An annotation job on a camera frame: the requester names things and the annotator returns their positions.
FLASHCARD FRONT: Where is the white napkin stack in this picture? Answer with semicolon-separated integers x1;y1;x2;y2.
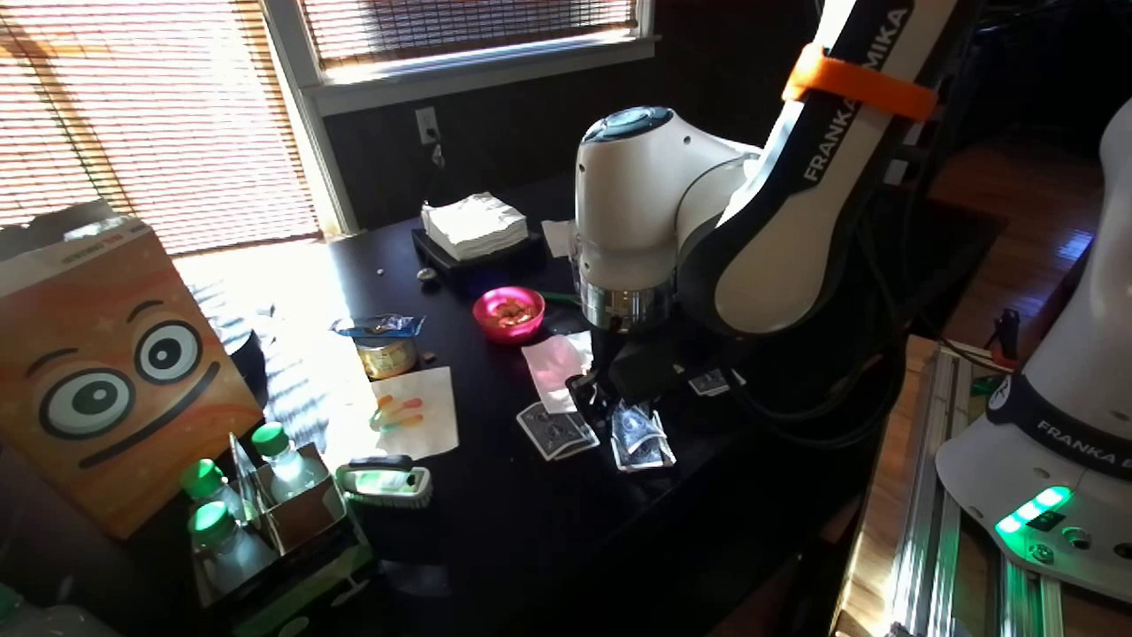
418;193;530;264

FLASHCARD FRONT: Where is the white wall outlet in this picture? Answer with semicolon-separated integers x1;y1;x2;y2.
409;104;447;151

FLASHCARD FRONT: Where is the green white handheld device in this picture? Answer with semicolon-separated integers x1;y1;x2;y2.
333;457;436;510

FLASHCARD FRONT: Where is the black tray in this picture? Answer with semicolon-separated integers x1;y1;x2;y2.
409;228;549;285

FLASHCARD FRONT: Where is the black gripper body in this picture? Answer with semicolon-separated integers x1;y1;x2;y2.
573;323;677;408

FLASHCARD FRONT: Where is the cardboard box with cartoon face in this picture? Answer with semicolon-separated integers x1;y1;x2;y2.
0;201;264;545

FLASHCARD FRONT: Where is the large white paper napkin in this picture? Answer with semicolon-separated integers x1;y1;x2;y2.
520;329;598;418

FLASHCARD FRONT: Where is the orange cable strap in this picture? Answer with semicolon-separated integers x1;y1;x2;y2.
780;47;943;124

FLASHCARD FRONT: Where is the bottle carrier box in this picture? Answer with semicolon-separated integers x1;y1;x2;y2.
186;437;382;637

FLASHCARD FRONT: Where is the wooden robot mounting board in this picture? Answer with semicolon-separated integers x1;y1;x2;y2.
827;333;1132;637

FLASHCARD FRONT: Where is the green cap plastic bottle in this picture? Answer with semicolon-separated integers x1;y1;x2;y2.
178;457;248;524
186;499;274;595
248;421;330;502

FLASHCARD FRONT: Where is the window blind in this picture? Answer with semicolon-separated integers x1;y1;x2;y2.
298;0;641;68
0;0;324;259

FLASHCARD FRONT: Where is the white window frame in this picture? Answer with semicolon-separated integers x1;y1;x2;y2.
259;0;662;242

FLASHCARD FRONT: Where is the black round container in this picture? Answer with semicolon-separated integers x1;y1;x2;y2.
223;329;272;408

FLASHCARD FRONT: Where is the pink plastic bowl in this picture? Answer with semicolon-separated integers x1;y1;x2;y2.
471;285;550;346

